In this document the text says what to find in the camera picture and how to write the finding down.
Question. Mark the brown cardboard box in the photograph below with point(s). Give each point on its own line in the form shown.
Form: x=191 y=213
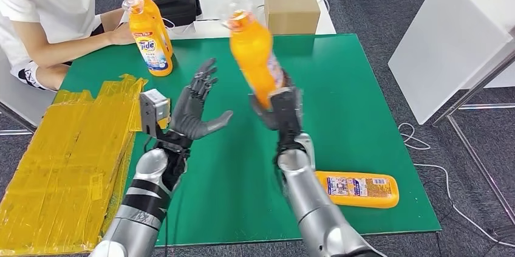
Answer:
x=291 y=9

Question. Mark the yellow taped cardboard sheet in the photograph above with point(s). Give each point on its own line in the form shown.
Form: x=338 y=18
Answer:
x=60 y=166

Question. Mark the large white table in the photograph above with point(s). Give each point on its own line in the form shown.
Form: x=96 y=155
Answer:
x=446 y=46

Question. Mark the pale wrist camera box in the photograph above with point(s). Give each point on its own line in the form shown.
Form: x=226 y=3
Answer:
x=287 y=106
x=155 y=106

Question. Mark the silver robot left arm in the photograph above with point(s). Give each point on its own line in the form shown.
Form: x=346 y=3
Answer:
x=141 y=207

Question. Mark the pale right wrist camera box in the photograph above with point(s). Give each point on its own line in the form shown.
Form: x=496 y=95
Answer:
x=287 y=106

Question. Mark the person's right forearm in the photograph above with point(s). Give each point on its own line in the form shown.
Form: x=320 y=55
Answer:
x=72 y=48

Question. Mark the grey bench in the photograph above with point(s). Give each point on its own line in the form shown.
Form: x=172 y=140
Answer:
x=20 y=102

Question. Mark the person's right hand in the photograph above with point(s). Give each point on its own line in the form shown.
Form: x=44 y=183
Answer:
x=120 y=34

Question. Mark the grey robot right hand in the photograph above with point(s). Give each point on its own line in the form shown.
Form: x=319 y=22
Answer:
x=261 y=115

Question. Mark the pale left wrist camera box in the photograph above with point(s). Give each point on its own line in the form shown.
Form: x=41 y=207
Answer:
x=155 y=106

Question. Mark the orange detergent bottle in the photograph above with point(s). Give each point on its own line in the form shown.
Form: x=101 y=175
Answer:
x=362 y=201
x=165 y=31
x=149 y=46
x=253 y=54

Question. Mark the black carry bag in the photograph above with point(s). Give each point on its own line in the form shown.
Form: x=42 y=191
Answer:
x=181 y=7

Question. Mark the metal stand frame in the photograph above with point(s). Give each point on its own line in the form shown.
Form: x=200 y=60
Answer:
x=474 y=158

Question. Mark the green table mat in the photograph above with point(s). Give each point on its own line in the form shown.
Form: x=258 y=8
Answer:
x=342 y=86

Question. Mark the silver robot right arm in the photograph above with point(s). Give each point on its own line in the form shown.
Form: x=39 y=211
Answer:
x=318 y=207

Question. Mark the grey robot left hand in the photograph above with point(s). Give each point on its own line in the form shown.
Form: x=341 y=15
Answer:
x=189 y=118

